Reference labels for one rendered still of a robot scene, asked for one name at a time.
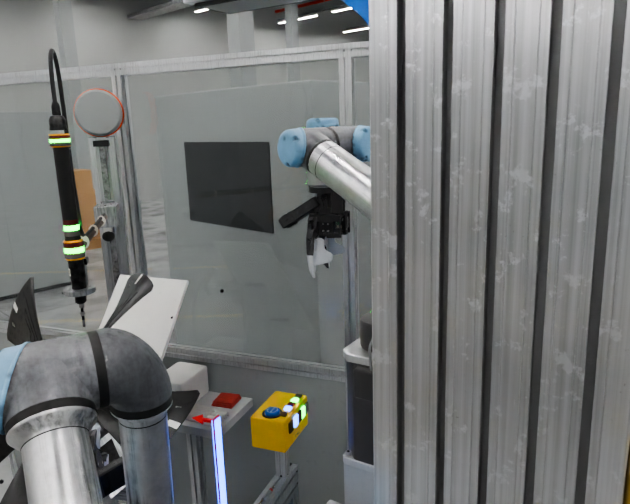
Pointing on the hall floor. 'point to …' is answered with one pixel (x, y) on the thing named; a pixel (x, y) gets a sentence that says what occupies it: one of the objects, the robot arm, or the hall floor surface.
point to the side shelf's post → (197, 469)
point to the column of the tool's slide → (119, 209)
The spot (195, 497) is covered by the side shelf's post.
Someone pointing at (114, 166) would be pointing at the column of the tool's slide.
